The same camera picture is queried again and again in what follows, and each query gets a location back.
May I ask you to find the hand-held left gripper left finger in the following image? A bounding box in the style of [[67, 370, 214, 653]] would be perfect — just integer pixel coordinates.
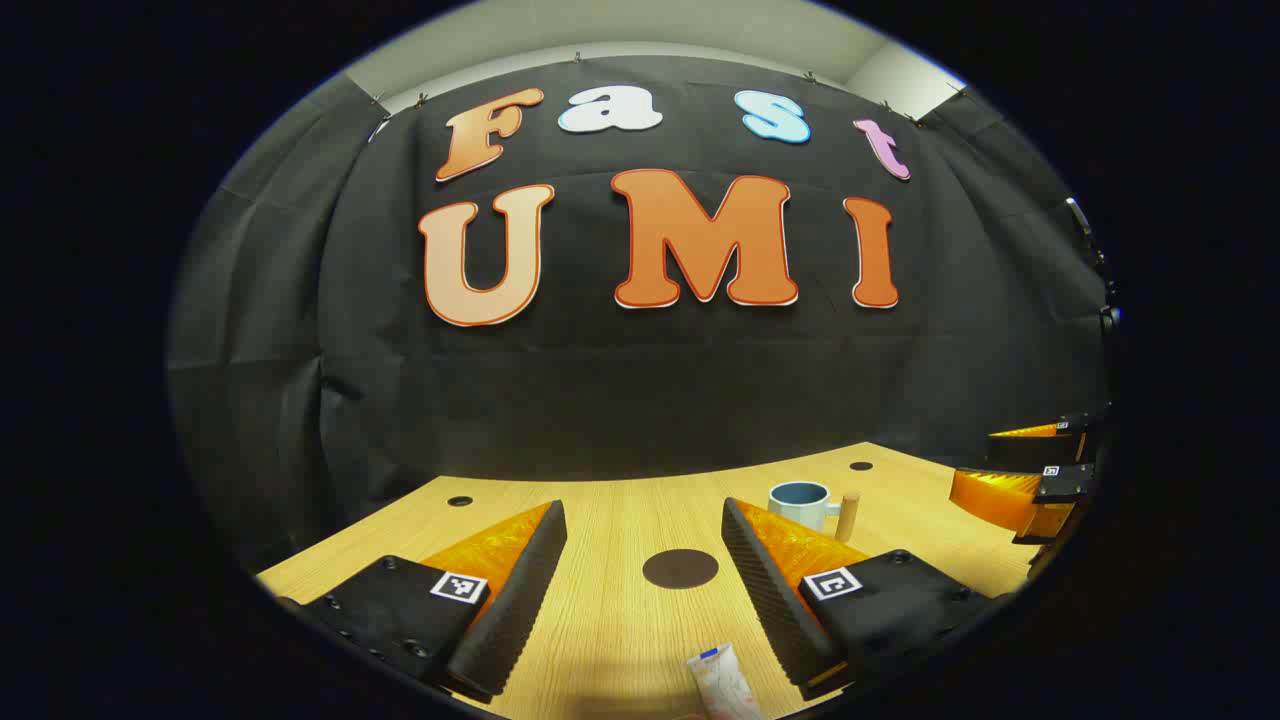
[[275, 500, 569, 704]]

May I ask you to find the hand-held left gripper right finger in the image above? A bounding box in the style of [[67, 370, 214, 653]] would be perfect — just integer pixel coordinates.
[[721, 497, 1011, 701]]

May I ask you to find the dark round coaster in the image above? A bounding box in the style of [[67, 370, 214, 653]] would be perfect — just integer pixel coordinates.
[[642, 548, 719, 590]]

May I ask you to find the light blue cup wooden handle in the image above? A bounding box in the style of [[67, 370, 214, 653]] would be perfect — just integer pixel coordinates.
[[768, 481, 861, 543]]

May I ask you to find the white toothpaste tube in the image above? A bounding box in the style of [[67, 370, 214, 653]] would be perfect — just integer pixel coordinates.
[[686, 642, 766, 720]]

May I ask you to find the wooden desktop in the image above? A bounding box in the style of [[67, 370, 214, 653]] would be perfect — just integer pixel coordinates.
[[255, 440, 1041, 720]]

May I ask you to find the black backdrop cloth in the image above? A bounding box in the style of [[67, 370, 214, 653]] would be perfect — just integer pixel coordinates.
[[165, 52, 1116, 571]]

